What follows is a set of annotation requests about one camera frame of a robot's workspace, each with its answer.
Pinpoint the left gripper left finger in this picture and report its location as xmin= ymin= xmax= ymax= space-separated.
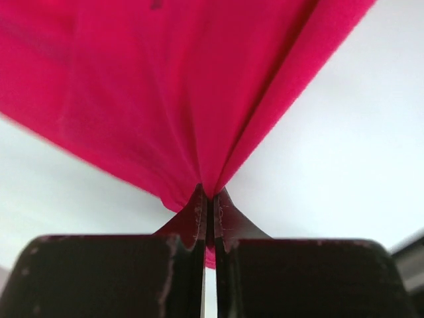
xmin=1 ymin=185 xmax=207 ymax=317

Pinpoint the magenta t shirt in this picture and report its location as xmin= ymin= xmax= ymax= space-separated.
xmin=0 ymin=0 xmax=378 ymax=270

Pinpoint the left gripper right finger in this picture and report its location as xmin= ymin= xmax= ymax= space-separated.
xmin=213 ymin=191 xmax=418 ymax=317

